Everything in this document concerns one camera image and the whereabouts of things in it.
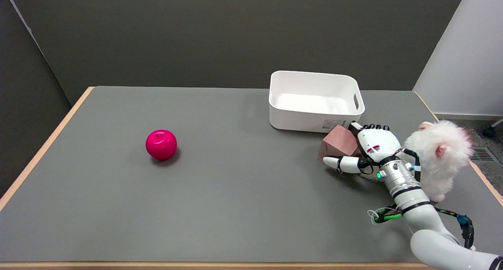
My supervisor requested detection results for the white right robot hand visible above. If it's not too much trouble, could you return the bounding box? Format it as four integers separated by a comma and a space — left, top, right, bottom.
323, 121, 403, 175

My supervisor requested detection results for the wooden cube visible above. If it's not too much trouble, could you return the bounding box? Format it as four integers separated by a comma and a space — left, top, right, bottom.
317, 125, 361, 161

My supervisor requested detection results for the white fluffy plush toy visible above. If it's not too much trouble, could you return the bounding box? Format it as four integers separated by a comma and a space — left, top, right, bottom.
356, 120, 474, 202

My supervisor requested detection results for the white plastic bin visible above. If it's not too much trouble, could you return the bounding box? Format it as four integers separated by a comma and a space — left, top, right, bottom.
268, 70, 365, 133

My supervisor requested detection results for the floor vent grille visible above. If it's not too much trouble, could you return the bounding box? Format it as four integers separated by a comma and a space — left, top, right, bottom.
470, 147, 496, 162

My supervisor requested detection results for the black chair caster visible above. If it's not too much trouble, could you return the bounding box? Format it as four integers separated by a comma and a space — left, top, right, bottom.
483, 119, 503, 138

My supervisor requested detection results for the red apple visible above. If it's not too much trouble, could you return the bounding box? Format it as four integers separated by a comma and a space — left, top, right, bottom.
145, 129, 178, 161

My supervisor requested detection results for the black green cable bundle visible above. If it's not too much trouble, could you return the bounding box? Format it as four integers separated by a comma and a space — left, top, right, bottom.
368, 206, 475, 250

